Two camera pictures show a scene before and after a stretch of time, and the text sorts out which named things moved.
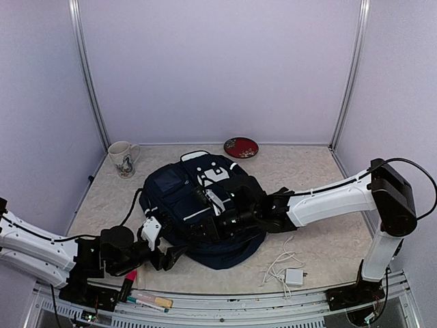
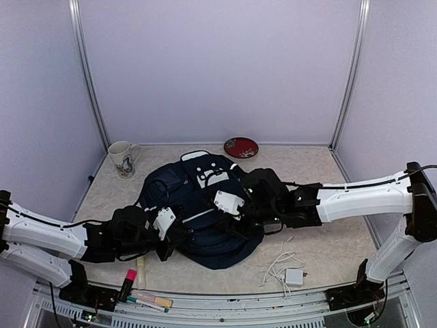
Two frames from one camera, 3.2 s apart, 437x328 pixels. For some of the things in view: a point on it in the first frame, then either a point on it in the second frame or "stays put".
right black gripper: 212,231 -> 248,230
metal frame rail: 47,309 stays put
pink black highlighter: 125,289 stays put
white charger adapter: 294,277 stays put
